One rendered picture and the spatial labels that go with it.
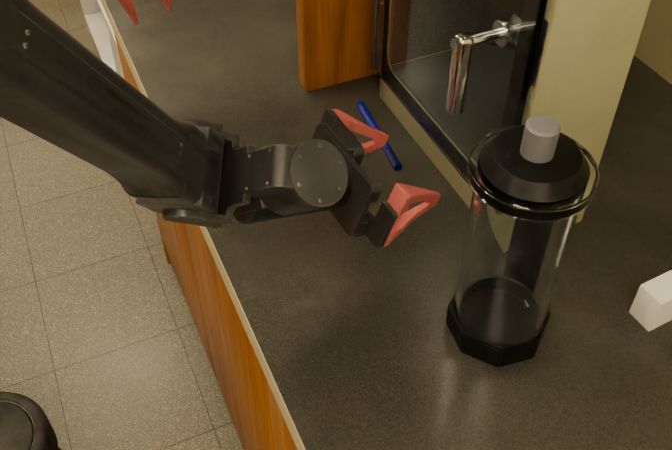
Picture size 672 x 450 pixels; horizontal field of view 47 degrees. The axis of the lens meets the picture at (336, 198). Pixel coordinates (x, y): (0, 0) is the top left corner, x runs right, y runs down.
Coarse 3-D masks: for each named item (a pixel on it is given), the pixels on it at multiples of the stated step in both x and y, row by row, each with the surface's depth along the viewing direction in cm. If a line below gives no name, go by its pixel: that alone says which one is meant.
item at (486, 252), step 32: (480, 224) 67; (512, 224) 64; (544, 224) 64; (480, 256) 69; (512, 256) 67; (544, 256) 67; (480, 288) 72; (512, 288) 70; (544, 288) 70; (480, 320) 74; (512, 320) 73; (544, 320) 76
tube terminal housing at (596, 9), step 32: (576, 0) 67; (608, 0) 69; (640, 0) 71; (576, 32) 70; (608, 32) 72; (640, 32) 74; (544, 64) 71; (576, 64) 73; (608, 64) 75; (384, 96) 108; (544, 96) 74; (576, 96) 76; (608, 96) 78; (416, 128) 101; (576, 128) 80; (608, 128) 82; (448, 160) 95
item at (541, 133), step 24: (528, 120) 63; (552, 120) 62; (504, 144) 65; (528, 144) 63; (552, 144) 62; (504, 168) 63; (528, 168) 63; (552, 168) 63; (576, 168) 63; (504, 192) 63; (528, 192) 62; (552, 192) 62; (576, 192) 63
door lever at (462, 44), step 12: (504, 24) 73; (456, 36) 72; (468, 36) 72; (480, 36) 72; (492, 36) 73; (504, 36) 73; (456, 48) 72; (468, 48) 72; (456, 60) 73; (468, 60) 73; (456, 72) 74; (468, 72) 74; (456, 84) 75; (456, 96) 76; (456, 108) 77
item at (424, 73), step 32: (416, 0) 88; (448, 0) 81; (480, 0) 76; (512, 0) 71; (544, 0) 67; (384, 32) 99; (416, 32) 90; (448, 32) 83; (512, 32) 72; (384, 64) 102; (416, 64) 93; (448, 64) 85; (480, 64) 79; (512, 64) 74; (416, 96) 95; (480, 96) 81; (512, 96) 75; (448, 128) 90; (480, 128) 83
